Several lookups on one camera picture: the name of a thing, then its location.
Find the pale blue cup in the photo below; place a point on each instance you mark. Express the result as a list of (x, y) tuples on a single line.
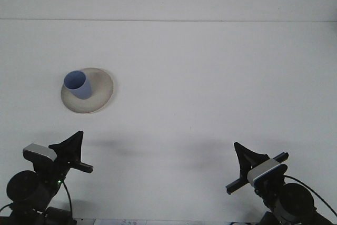
[(83, 92)]

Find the pale round plate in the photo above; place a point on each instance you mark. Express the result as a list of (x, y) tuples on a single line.
[(101, 96)]

